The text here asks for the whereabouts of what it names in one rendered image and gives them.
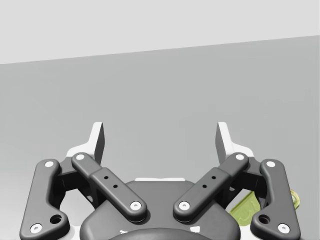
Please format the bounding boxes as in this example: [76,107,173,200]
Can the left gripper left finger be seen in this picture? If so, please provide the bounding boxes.
[19,121,148,240]

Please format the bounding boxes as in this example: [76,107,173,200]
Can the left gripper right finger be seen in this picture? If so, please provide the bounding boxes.
[172,121,302,240]

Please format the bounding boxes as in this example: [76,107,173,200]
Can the green and blue rectangular can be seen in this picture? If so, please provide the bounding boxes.
[228,189,301,228]

